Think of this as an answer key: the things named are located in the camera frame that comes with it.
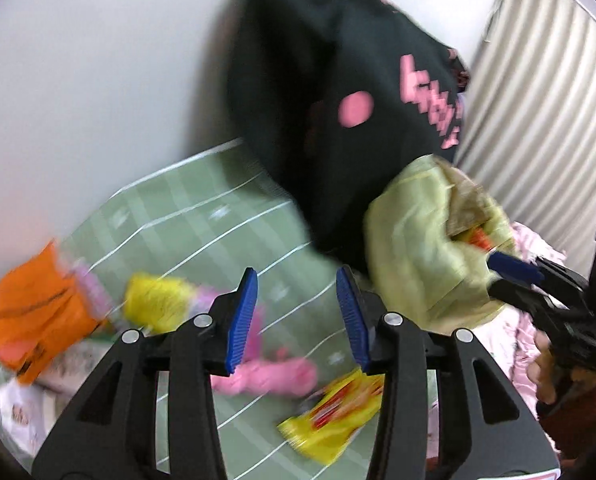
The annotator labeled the person's right hand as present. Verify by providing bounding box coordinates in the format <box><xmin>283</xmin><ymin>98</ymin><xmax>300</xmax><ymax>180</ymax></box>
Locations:
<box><xmin>525</xmin><ymin>334</ymin><xmax>576</xmax><ymax>406</ymax></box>

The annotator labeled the white printed packet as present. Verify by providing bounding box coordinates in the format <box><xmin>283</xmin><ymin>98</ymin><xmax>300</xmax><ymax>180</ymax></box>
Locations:
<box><xmin>0</xmin><ymin>345</ymin><xmax>96</xmax><ymax>456</ymax></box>

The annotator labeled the yellow-green cloth bag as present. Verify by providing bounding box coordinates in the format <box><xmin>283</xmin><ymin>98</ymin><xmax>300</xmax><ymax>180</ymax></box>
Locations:
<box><xmin>364</xmin><ymin>155</ymin><xmax>518</xmax><ymax>333</ymax></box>

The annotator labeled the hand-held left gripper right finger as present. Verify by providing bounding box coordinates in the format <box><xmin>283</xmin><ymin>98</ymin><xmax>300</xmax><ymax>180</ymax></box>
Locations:
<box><xmin>337</xmin><ymin>265</ymin><xmax>561</xmax><ymax>480</ymax></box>

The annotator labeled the green plaid bed sheet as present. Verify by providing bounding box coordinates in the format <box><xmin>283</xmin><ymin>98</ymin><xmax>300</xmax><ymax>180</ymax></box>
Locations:
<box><xmin>0</xmin><ymin>147</ymin><xmax>441</xmax><ymax>480</ymax></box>

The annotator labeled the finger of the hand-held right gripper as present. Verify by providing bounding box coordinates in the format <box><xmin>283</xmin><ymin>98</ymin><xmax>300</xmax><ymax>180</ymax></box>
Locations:
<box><xmin>487</xmin><ymin>251</ymin><xmax>569</xmax><ymax>286</ymax></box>
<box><xmin>487</xmin><ymin>279</ymin><xmax>549</xmax><ymax>317</ymax></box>

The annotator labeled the yellow and red snack packet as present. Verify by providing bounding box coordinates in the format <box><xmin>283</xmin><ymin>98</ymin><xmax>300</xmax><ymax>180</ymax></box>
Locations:
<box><xmin>277</xmin><ymin>367</ymin><xmax>385</xmax><ymax>466</ymax></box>

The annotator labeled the yellow crumpled packet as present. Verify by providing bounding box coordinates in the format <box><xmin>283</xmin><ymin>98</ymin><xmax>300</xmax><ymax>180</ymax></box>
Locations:
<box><xmin>122</xmin><ymin>272</ymin><xmax>199</xmax><ymax>335</ymax></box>

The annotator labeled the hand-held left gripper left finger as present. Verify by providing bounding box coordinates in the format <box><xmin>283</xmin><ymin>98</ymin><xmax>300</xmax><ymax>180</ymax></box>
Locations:
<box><xmin>32</xmin><ymin>267</ymin><xmax>259</xmax><ymax>480</ymax></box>

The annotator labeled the black garment with pink print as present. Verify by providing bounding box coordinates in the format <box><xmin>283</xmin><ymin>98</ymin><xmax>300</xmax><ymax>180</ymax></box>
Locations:
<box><xmin>226</xmin><ymin>0</ymin><xmax>471</xmax><ymax>273</ymax></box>

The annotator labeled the person's right forearm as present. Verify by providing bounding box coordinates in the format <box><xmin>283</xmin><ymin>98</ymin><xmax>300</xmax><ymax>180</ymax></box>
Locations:
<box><xmin>540</xmin><ymin>360</ymin><xmax>596</xmax><ymax>461</ymax></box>

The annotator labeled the orange snack packet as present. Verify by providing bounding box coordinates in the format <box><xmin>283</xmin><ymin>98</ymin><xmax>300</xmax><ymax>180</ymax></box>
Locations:
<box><xmin>0</xmin><ymin>240</ymin><xmax>103</xmax><ymax>386</ymax></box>

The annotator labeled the white pleated curtain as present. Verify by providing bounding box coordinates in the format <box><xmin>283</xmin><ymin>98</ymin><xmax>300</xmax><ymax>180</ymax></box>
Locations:
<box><xmin>453</xmin><ymin>0</ymin><xmax>596</xmax><ymax>256</ymax></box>

